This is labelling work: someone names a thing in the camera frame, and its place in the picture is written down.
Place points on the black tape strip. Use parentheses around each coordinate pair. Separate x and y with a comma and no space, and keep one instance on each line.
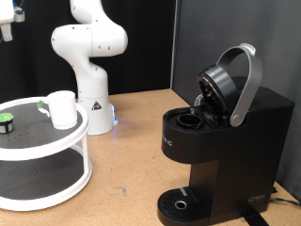
(255,219)

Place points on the black Keurig coffee machine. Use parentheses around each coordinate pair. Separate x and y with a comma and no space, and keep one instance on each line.
(235,147)

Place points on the gray backdrop curtain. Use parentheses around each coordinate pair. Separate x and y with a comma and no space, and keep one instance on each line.
(282,47)

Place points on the coffee pod green lid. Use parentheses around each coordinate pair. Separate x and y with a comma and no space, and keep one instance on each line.
(5,117)

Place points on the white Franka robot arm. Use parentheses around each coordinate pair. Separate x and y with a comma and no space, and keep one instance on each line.
(91,78)

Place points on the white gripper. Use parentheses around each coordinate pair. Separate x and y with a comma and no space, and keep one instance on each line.
(6,11)

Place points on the black backdrop curtain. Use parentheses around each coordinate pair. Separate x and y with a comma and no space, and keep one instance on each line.
(147,47)

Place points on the white two-tier turntable shelf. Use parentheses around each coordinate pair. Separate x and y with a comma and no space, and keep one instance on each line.
(44,153)

